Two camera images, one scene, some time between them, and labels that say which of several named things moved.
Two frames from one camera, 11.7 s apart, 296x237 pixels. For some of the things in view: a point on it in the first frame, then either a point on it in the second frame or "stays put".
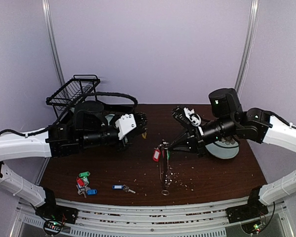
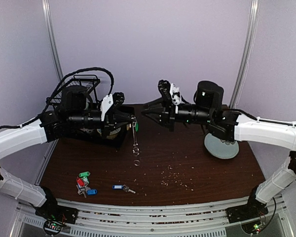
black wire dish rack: x=80 y=88 stays put
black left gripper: x=128 y=142 → x=114 y=119
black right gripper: x=196 y=139 → x=169 y=114
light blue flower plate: x=222 y=150 stays put
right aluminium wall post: x=251 y=36 stays put
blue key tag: x=118 y=187 stays put
